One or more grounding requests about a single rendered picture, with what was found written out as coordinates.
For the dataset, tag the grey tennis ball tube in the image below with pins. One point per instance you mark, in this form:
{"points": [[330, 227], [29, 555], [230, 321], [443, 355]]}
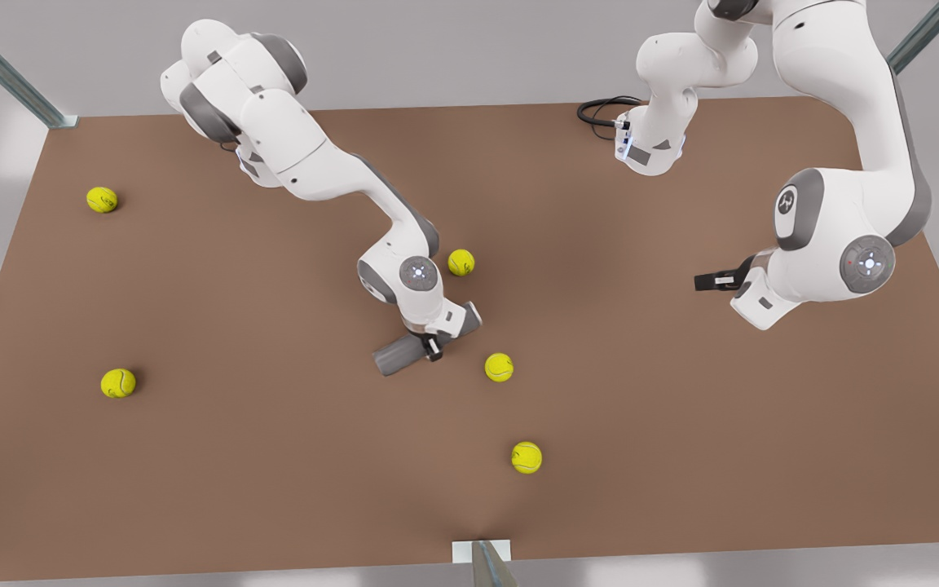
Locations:
{"points": [[395, 358]]}

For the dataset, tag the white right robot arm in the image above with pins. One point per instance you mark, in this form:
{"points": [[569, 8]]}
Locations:
{"points": [[306, 159]]}

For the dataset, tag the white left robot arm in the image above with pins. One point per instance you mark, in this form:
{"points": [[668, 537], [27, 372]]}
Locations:
{"points": [[836, 122]]}

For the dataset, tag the yellow tennis ball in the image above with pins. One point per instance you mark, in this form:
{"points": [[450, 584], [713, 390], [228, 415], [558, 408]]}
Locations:
{"points": [[101, 200], [460, 262], [499, 367], [118, 383], [526, 457]]}

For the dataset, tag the silver frame post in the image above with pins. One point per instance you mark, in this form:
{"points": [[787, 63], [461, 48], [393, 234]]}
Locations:
{"points": [[5, 75], [926, 34], [486, 562]]}

